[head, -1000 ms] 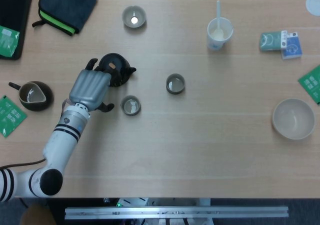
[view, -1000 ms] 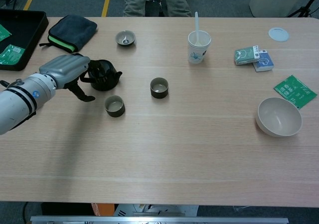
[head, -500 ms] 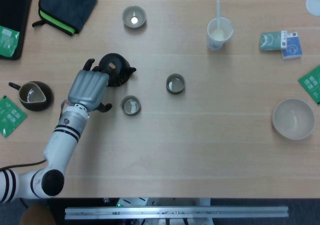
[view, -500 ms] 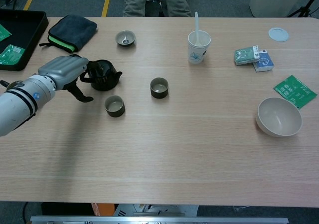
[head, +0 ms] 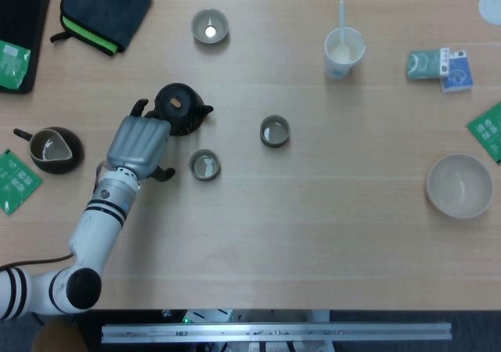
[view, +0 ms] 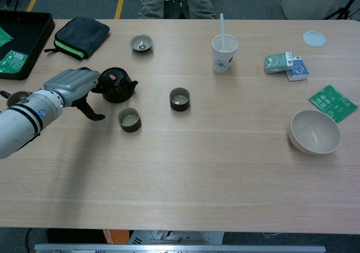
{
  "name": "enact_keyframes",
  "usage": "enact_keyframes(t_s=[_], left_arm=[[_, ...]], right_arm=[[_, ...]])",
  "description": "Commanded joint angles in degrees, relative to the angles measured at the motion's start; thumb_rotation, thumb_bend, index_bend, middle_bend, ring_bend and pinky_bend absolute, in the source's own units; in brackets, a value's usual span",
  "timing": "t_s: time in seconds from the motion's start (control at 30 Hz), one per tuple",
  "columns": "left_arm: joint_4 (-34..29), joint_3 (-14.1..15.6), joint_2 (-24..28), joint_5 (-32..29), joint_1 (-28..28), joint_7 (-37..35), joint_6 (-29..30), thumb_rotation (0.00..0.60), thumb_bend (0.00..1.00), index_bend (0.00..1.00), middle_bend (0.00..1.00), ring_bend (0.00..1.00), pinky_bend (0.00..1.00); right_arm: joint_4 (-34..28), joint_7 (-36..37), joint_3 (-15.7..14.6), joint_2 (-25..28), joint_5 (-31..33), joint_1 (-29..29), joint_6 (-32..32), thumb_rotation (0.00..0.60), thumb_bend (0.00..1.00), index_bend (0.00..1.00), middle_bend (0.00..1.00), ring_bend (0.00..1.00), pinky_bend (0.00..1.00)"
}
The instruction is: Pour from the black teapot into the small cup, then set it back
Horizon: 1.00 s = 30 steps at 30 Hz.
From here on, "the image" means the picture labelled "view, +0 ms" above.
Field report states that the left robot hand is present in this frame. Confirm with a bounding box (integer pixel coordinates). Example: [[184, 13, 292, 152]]
[[43, 66, 124, 121]]

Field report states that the black teapot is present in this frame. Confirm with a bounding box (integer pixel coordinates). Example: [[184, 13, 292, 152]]
[[100, 66, 139, 104]]

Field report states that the white robot base unit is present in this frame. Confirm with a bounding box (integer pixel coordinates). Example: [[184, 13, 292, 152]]
[[129, 230, 224, 245]]

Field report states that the dark teacup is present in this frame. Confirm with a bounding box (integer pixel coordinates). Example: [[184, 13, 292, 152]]
[[117, 107, 142, 133], [169, 87, 191, 112]]

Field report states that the small grey bowl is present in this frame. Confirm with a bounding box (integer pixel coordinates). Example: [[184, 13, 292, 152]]
[[129, 34, 154, 55]]

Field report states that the white paper cup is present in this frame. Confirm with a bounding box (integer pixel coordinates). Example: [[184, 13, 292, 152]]
[[211, 34, 239, 73]]

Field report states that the dark grey folded towel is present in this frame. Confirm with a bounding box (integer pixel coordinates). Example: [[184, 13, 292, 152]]
[[44, 16, 111, 60]]

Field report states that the green tea packet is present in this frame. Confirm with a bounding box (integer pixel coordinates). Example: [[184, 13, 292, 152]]
[[308, 84, 359, 124], [0, 49, 29, 74], [0, 27, 14, 48]]

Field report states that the black tray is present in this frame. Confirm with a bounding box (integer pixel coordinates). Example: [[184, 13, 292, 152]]
[[0, 10, 56, 81]]

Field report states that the person in khaki trousers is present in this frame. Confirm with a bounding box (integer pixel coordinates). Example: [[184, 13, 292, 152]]
[[138, 0, 217, 20]]

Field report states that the orange panel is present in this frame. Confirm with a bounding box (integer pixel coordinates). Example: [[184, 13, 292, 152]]
[[102, 229, 130, 245]]

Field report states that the white plastic spoon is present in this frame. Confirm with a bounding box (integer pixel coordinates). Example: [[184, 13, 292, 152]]
[[219, 13, 228, 53]]

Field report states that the green tissue pack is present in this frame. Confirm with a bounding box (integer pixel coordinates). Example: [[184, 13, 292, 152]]
[[264, 51, 294, 74]]

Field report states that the blue and white box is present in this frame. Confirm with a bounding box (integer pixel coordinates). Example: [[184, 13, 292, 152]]
[[284, 56, 309, 82]]

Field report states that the beige bowl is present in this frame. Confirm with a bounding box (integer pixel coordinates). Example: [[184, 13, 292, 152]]
[[288, 109, 342, 155]]

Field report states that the white storage bin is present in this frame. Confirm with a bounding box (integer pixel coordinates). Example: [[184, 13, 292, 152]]
[[281, 0, 343, 20]]

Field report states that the black tripod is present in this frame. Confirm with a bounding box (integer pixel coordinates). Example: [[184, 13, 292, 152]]
[[323, 0, 360, 20]]

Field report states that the dark pitcher with handle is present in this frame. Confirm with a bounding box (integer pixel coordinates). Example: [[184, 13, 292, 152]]
[[0, 91, 33, 107]]

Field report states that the aluminium rail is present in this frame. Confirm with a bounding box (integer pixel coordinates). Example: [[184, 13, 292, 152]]
[[34, 243, 326, 253]]

